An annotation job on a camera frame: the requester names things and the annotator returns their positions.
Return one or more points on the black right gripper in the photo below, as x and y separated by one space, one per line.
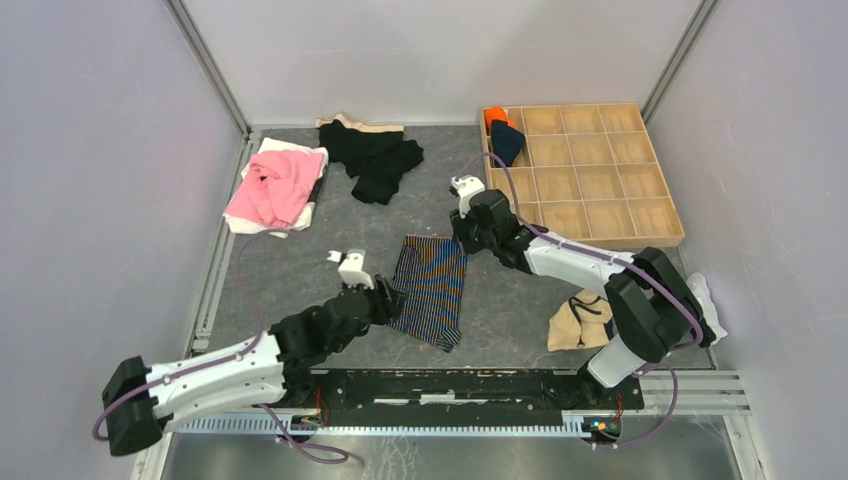
459 225

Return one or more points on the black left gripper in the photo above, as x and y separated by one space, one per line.
388 301

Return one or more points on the navy striped boxer underwear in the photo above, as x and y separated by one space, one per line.
431 271

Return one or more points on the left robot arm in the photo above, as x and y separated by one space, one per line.
141 403

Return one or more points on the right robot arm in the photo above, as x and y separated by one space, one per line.
652 306

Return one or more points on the black underwear pile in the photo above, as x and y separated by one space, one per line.
377 158

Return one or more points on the navy rolled garment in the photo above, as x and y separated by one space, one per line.
507 142

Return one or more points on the orange rolled garment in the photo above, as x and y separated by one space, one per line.
496 114

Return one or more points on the wooden compartment tray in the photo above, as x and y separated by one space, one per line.
588 172

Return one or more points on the beige garment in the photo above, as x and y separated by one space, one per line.
584 321

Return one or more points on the pink garment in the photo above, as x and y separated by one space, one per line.
278 185

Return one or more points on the white black garment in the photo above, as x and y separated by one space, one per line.
705 305

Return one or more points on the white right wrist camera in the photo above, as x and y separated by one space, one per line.
465 188

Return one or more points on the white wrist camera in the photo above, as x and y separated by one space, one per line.
350 267
465 188

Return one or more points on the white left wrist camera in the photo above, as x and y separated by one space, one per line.
350 267

